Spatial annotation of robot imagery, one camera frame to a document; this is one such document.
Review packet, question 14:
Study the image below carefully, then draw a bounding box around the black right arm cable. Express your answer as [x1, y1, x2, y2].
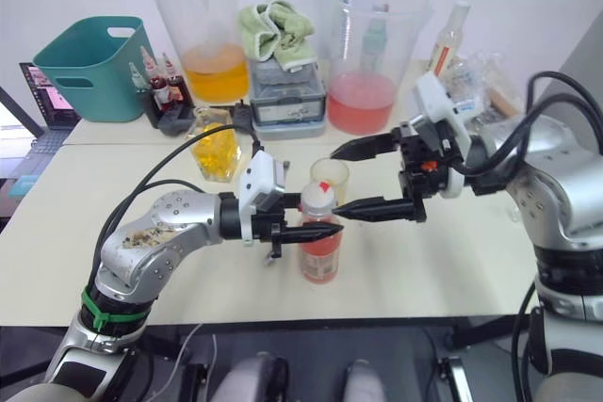
[459, 71, 603, 183]

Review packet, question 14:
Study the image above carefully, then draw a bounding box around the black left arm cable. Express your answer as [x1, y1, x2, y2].
[91, 123, 263, 283]

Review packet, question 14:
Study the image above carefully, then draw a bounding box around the thin white cable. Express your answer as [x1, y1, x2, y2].
[171, 323, 204, 376]

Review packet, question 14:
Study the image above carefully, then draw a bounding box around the green towel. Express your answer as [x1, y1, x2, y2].
[236, 0, 318, 75]

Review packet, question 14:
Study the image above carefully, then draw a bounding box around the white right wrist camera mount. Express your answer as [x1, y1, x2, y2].
[412, 71, 472, 200]

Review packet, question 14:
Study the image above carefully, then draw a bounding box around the grey plastic storage box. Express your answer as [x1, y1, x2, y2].
[249, 58, 328, 141]

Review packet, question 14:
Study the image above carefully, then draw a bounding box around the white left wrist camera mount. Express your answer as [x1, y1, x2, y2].
[237, 151, 289, 248]

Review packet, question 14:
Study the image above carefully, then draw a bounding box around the square bottle yellow liquid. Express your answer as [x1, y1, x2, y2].
[185, 106, 243, 184]

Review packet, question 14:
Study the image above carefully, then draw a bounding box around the pink juice bottle white cap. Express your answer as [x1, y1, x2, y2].
[297, 180, 343, 286]

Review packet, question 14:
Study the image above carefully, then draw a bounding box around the black cable at robot waist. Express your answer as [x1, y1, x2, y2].
[510, 278, 539, 396]

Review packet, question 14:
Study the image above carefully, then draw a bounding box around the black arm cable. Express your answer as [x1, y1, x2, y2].
[91, 123, 263, 283]
[459, 71, 603, 183]

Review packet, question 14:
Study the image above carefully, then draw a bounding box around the small clear dropper bottle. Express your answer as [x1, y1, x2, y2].
[128, 62, 150, 95]

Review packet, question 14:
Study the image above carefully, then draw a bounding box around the clear bottle orange label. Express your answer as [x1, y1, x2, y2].
[430, 0, 473, 79]

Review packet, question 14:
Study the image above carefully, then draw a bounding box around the grey rounded robot foot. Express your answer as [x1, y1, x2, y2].
[220, 355, 289, 402]
[342, 358, 383, 402]

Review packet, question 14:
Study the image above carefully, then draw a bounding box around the clear drinking glass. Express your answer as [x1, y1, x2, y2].
[309, 156, 350, 209]

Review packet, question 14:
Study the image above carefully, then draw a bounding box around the small black object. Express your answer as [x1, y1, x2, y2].
[232, 99, 256, 129]

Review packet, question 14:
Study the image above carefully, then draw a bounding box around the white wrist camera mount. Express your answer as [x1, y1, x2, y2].
[237, 151, 289, 248]
[412, 71, 472, 200]

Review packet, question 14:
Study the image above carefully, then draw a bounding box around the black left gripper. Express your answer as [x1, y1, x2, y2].
[253, 192, 343, 260]

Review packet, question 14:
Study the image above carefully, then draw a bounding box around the pale green bottle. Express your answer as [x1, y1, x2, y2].
[361, 3, 393, 74]

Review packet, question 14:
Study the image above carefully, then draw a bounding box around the large beaker pink liquid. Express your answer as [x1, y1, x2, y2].
[325, 0, 432, 136]

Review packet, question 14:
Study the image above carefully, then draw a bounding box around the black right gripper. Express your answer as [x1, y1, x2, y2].
[329, 119, 465, 224]

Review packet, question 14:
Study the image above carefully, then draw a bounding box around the teal plastic bin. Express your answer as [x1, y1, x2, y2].
[32, 15, 157, 123]

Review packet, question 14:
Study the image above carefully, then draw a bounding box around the small red dropper bottle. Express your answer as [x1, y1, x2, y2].
[140, 46, 170, 112]
[161, 52, 188, 106]

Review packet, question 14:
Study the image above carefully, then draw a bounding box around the laptop computer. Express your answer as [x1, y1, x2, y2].
[0, 61, 82, 178]

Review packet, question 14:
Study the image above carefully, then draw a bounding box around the black bottle holder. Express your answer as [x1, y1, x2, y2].
[138, 88, 197, 137]

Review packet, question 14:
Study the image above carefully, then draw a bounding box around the crumpled clear plastic bag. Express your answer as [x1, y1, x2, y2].
[446, 50, 525, 126]

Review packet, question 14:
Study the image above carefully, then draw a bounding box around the large beaker orange liquid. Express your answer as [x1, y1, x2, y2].
[141, 0, 252, 105]

